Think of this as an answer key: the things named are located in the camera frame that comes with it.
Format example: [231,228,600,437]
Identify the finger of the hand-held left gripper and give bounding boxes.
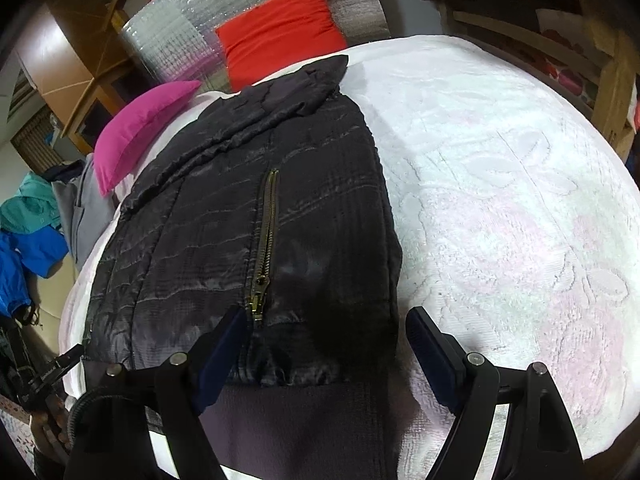
[49,342,85,377]

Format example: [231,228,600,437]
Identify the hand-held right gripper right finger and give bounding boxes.
[405,305,586,480]

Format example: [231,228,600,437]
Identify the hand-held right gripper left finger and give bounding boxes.
[67,305,248,480]

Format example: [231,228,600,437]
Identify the black quilted jacket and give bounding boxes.
[82,54,405,480]

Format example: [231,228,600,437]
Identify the person's left hand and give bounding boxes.
[29,396,75,462]

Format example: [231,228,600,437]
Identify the grey garment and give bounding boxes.
[52,157,123,271]

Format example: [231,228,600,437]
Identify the teal shirt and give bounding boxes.
[0,171,63,235]

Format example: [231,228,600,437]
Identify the white embossed bedspread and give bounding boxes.
[60,34,640,480]

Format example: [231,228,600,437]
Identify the pink pillow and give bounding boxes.
[93,80,202,197]

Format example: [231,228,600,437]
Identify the wooden cabinet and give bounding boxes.
[15,0,151,151]

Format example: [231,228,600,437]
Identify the silver foil insulation mat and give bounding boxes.
[120,0,393,98]

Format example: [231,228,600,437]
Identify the red pillow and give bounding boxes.
[216,0,348,92]

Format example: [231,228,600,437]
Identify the wooden table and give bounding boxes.
[380,0,640,161]

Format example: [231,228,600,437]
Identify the black braided cable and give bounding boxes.
[67,391,151,463]

